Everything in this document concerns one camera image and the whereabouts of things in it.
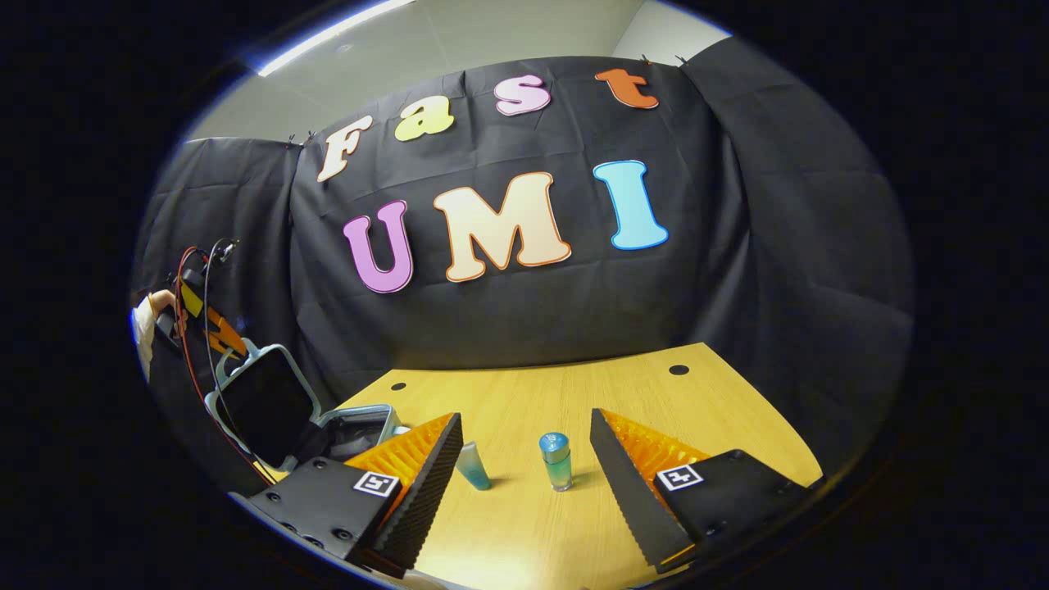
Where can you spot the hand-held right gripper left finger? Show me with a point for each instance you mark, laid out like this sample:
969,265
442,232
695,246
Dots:
422,492

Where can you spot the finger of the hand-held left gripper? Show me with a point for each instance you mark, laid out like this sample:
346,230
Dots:
223,336

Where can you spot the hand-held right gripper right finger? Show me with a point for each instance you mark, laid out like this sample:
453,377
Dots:
631,492

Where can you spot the translucent teal squeeze tube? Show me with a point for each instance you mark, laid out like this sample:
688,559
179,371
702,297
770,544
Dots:
474,467

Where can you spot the white hard-shell suitcase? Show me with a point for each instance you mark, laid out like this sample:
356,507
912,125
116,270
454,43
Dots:
262,401

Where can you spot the blue-capped teal glass bottle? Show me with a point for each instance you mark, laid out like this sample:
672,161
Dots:
556,463

